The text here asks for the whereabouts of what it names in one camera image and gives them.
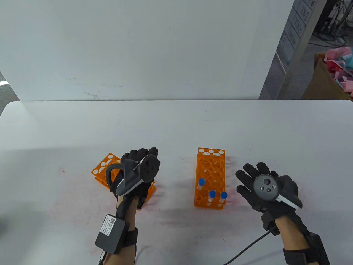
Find person's left hand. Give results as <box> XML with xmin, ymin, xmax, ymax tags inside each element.
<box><xmin>110</xmin><ymin>148</ymin><xmax>161</xmax><ymax>210</ymax></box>

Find person's right hand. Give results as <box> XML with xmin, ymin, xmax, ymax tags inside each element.
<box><xmin>235</xmin><ymin>162</ymin><xmax>302</xmax><ymax>235</ymax></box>

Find orange test tube rack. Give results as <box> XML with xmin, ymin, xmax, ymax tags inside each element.
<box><xmin>194</xmin><ymin>147</ymin><xmax>226</xmax><ymax>210</ymax></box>
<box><xmin>91</xmin><ymin>153</ymin><xmax>156</xmax><ymax>211</ymax></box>

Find person's right forearm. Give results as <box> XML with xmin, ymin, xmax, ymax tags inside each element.
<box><xmin>274</xmin><ymin>214</ymin><xmax>330</xmax><ymax>265</ymax></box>

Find grey hand controller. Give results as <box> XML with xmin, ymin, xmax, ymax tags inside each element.
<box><xmin>253</xmin><ymin>174</ymin><xmax>303</xmax><ymax>209</ymax></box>
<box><xmin>106</xmin><ymin>155</ymin><xmax>161</xmax><ymax>197</ymax></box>

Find black labelled wrist module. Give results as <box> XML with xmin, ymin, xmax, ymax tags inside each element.
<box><xmin>95</xmin><ymin>214</ymin><xmax>138</xmax><ymax>254</ymax></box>

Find black plain wrist module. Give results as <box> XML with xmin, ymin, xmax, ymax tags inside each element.
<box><xmin>283</xmin><ymin>233</ymin><xmax>330</xmax><ymax>265</ymax></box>

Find white backdrop board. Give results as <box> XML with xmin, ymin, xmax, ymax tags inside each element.
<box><xmin>0</xmin><ymin>0</ymin><xmax>295</xmax><ymax>101</ymax></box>

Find brown cardboard box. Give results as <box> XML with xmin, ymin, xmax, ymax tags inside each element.
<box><xmin>302</xmin><ymin>52</ymin><xmax>353</xmax><ymax>100</ymax></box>

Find pink paper scraps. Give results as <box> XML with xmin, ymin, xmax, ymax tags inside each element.
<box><xmin>324</xmin><ymin>46</ymin><xmax>353</xmax><ymax>97</ymax></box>

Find grey partition panel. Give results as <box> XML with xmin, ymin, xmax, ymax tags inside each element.
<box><xmin>259</xmin><ymin>0</ymin><xmax>316</xmax><ymax>100</ymax></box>

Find thin white cable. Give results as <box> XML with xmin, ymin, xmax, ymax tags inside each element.
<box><xmin>276</xmin><ymin>51</ymin><xmax>287</xmax><ymax>74</ymax></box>

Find tangle of black cables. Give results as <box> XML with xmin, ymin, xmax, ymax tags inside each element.
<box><xmin>314</xmin><ymin>0</ymin><xmax>353</xmax><ymax>46</ymax></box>

